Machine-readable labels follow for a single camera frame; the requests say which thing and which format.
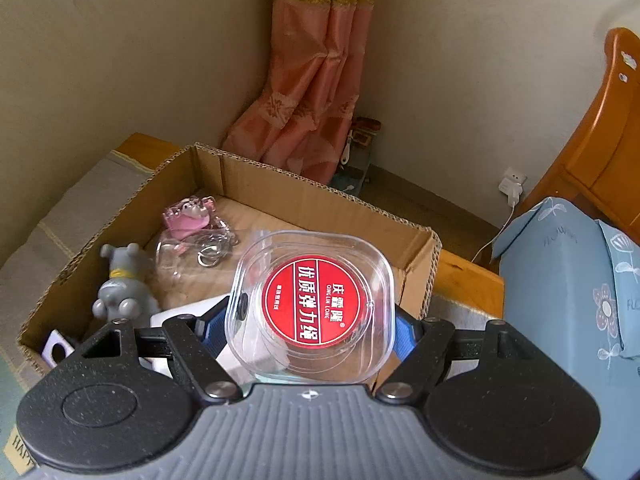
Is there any grey toy animal figure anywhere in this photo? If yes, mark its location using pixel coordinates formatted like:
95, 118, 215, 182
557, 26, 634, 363
92, 242, 162, 329

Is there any clear case with red label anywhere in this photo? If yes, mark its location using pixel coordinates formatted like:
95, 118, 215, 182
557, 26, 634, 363
224, 230, 397, 384

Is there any pink patterned curtain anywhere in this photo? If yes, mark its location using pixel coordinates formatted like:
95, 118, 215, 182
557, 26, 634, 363
221, 0, 379, 187

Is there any cardboard box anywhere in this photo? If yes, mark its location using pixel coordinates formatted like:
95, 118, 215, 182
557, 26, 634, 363
17, 142, 443, 377

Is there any white wall charger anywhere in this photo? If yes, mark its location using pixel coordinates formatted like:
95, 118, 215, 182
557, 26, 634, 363
499, 167, 529, 209

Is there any pink charm keychain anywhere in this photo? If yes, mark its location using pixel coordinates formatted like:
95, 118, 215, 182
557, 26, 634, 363
161, 196, 242, 268

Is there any black toy train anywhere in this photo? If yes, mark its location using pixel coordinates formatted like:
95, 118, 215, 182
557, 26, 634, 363
42, 329, 77, 367

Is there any white translucent plastic container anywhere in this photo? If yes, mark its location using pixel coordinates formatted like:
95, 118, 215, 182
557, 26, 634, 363
140, 296, 236, 386

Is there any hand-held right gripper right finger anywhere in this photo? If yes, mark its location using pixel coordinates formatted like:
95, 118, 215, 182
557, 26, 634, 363
376, 310, 533, 406

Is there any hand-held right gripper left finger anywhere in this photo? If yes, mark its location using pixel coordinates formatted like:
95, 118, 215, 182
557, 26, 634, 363
82, 310, 241, 407

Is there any white charger cable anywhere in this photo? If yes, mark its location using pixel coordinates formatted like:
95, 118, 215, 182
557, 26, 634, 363
470, 204, 517, 264

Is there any wooden bed headboard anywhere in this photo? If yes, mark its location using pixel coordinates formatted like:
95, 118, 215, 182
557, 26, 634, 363
520, 27, 640, 233

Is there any small household clutter pile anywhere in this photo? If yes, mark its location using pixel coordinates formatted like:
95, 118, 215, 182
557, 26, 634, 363
331, 116, 384, 195

